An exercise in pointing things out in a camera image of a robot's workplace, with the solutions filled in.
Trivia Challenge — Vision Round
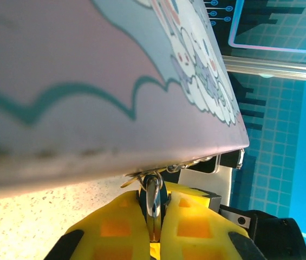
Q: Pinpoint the lilac cartoon tin box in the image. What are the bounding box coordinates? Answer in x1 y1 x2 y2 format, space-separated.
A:
0 0 250 204

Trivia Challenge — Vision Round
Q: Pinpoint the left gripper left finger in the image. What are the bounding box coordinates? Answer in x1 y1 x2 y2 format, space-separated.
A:
44 189 151 260

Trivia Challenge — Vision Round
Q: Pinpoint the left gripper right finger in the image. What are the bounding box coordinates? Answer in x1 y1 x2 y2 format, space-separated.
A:
159 192 267 260

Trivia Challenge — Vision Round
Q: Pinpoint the right aluminium frame post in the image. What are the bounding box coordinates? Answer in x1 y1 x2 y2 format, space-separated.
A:
222 55 306 82

